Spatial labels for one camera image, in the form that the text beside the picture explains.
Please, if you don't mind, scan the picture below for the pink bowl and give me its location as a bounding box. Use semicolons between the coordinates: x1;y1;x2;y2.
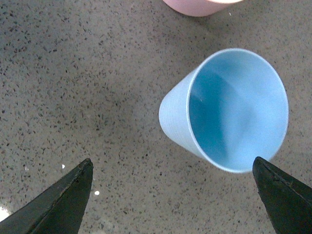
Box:
163;0;242;17

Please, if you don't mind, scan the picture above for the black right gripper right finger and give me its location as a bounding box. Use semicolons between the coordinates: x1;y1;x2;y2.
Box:
253;157;312;234

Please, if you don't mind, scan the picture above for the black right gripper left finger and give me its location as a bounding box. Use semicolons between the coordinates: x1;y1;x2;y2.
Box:
0;158;93;234

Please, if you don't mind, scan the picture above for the blue cup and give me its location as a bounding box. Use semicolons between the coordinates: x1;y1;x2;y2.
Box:
158;48;289;173

